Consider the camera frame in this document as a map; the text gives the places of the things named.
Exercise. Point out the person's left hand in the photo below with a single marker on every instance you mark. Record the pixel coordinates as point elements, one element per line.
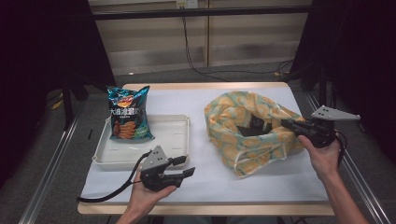
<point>146,199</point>

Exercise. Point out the white wall socket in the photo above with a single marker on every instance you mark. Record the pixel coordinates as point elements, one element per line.
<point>186,3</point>

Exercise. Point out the white table sheet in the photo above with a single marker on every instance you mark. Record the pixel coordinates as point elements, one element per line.
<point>193,102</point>

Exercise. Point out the white plastic tray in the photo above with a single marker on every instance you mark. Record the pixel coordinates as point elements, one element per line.
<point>168,137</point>

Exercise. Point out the black horizontal bar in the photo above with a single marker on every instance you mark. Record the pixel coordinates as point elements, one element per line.
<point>186,12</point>

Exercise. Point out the orange-print fabric bag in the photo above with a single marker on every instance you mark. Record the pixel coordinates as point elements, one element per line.
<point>230,149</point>

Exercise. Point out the metal floor rail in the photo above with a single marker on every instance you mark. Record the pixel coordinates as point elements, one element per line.
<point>362,185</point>
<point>46,177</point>

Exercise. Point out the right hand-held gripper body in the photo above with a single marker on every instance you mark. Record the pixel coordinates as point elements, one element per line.
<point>317,132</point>

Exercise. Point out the blue chips bag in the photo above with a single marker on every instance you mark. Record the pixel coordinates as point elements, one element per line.
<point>127,118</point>

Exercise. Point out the person's right hand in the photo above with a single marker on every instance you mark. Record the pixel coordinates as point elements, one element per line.
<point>323,158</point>

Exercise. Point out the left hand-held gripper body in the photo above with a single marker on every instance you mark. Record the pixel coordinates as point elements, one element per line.
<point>155,174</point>

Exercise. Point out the black stand leg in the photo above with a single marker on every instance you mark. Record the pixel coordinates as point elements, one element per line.
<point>67,105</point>

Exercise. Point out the black curtain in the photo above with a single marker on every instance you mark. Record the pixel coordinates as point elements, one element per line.
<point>358,46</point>
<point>37,46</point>

